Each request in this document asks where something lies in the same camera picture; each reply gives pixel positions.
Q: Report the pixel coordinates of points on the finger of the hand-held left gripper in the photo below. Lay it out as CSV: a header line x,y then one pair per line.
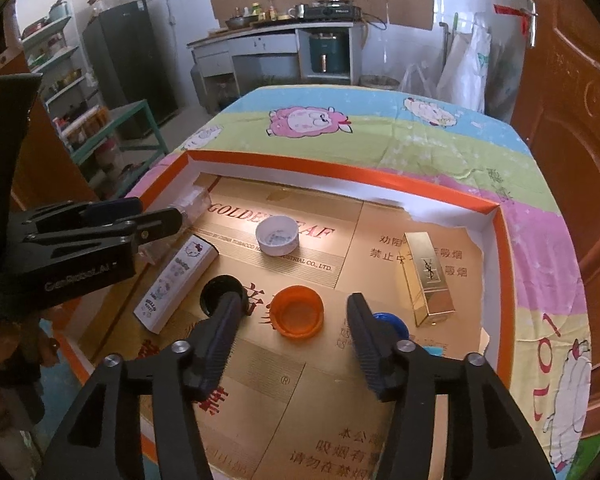
x,y
152,226
105,208

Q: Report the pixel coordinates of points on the black bottle cap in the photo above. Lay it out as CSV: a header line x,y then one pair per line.
x,y
215,290

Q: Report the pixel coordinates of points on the brown wooden door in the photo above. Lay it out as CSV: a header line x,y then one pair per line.
x,y
570,110

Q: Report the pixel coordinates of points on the shallow orange-rimmed cardboard tray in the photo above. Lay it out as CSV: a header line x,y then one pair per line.
x,y
305,410

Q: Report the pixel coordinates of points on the light blue rectangular box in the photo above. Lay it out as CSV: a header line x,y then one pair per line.
x,y
432,349

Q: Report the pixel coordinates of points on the white bottle cap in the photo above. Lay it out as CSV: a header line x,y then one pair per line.
x,y
277,237

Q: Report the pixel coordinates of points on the green metal table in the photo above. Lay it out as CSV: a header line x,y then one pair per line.
x,y
130,115

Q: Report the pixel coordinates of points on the white kitchen counter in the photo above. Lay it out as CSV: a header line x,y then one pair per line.
x,y
260,42

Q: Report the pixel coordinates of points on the black refrigerator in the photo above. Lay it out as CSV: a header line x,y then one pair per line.
x,y
130,60

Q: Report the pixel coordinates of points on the blue bottle cap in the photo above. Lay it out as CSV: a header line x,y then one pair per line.
x,y
392,325

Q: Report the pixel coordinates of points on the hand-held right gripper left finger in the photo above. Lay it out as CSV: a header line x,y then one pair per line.
x,y
220,355

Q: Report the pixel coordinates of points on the red ribbon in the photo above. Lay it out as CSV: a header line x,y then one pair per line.
x,y
507,11

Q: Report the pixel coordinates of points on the small metal pot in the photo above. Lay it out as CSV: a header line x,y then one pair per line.
x,y
301,11

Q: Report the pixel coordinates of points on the gold rectangular box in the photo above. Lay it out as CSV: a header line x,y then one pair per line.
x,y
427,277

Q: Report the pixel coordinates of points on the cartoon printed blanket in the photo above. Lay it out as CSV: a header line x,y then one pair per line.
x,y
380,125

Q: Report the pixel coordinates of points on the person's left hand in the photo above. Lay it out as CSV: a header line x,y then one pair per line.
x,y
45,350

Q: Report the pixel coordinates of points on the clear plastic rectangular box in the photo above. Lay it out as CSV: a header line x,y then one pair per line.
x,y
195,205

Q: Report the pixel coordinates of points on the large white plastic bag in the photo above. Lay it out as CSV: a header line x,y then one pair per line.
x,y
462,70

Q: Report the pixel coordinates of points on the black gas stove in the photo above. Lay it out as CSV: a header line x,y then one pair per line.
x,y
336,10

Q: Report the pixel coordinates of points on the teal kitchen appliance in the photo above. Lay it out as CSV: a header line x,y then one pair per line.
x,y
327,54

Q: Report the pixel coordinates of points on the small white plastic bag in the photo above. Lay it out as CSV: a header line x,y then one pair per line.
x,y
417,82

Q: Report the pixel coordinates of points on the orange bottle cap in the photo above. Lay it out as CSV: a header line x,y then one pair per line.
x,y
297,312

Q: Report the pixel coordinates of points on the pale green shelf rack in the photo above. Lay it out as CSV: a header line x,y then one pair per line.
x,y
55,60

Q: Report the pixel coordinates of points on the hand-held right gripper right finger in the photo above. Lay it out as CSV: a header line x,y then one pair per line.
x,y
367,350

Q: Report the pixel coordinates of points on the dark frying pan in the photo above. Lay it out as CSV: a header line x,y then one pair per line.
x,y
240,22

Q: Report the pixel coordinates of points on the white patterned rectangular box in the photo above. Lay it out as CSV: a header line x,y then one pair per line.
x,y
175,280

